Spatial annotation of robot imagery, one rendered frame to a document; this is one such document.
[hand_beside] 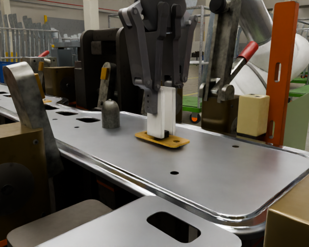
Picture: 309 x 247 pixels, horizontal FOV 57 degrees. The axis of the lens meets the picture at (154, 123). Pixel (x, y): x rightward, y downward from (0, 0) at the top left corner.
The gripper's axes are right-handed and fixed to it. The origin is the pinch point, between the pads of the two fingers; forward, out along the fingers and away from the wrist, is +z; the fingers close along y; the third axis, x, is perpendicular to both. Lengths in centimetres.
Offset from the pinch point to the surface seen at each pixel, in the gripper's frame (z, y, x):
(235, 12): -14.8, -15.5, 1.8
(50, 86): 2, -11, -62
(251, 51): -8.5, -23.8, 1.0
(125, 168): 4.6, 10.1, 4.1
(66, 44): -11, -27, -77
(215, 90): -1.8, -13.1, 0.4
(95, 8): -72, -225, -356
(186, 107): 77, -319, -256
